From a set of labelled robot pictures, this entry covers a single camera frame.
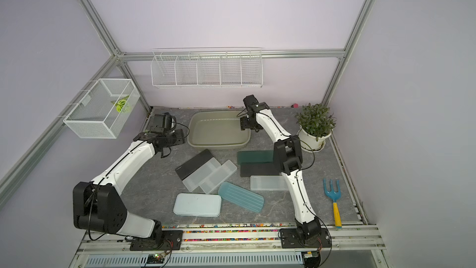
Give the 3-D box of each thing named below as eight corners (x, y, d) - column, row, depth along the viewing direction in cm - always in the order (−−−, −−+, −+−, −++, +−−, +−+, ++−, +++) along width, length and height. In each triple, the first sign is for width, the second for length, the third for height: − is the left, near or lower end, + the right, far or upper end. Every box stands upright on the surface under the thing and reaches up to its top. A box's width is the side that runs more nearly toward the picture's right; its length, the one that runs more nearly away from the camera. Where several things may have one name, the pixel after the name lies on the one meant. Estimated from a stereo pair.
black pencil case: (181, 180, 92) (180, 178, 90) (176, 171, 95) (174, 169, 93) (213, 158, 100) (213, 155, 98) (207, 150, 103) (206, 148, 101)
